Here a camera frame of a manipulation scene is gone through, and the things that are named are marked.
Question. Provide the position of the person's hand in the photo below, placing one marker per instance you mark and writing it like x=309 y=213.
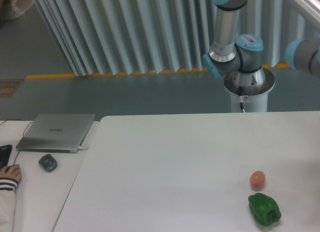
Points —
x=12 y=173

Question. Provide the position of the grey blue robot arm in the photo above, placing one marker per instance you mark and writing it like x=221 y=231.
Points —
x=230 y=53

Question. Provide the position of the white striped sleeve forearm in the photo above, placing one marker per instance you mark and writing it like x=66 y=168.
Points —
x=7 y=203

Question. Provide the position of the green bell pepper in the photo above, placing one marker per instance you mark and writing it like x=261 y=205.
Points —
x=264 y=209

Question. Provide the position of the black keyboard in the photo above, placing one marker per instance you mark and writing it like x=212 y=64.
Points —
x=5 y=152

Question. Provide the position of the dark grey computer mouse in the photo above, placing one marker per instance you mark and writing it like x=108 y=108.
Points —
x=48 y=163

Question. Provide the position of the silver closed laptop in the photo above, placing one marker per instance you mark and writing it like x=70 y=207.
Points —
x=56 y=133

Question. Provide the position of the grey folding partition screen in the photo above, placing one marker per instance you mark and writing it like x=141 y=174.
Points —
x=113 y=36

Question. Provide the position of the brown egg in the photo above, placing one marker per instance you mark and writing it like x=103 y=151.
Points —
x=257 y=179

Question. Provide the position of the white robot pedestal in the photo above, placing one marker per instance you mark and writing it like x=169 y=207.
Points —
x=249 y=91

